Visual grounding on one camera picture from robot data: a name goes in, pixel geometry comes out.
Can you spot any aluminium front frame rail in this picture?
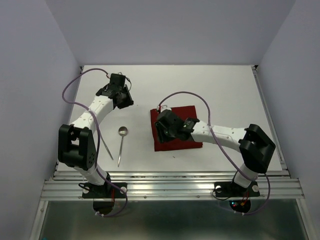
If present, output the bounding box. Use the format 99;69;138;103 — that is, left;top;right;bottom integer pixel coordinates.
40;170;305;201

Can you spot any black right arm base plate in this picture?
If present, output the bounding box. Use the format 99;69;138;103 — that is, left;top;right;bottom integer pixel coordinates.
213;181;260;198

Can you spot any aluminium right side rail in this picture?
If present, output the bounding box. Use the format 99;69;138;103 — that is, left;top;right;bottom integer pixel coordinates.
251;65;291;177

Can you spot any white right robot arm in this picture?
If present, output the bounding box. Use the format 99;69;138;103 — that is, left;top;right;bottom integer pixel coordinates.
155;109;276;195

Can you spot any silver metal spoon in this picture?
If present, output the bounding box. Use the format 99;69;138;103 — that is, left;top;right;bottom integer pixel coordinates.
117;126;129;167

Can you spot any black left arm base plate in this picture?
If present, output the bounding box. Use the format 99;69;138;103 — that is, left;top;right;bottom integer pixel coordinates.
78;182;125;199

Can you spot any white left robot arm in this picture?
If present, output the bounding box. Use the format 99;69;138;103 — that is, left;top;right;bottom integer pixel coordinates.
58;73;134;197

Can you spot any dark red cloth napkin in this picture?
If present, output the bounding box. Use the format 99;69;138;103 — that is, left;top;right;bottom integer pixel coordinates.
150;105;203;152

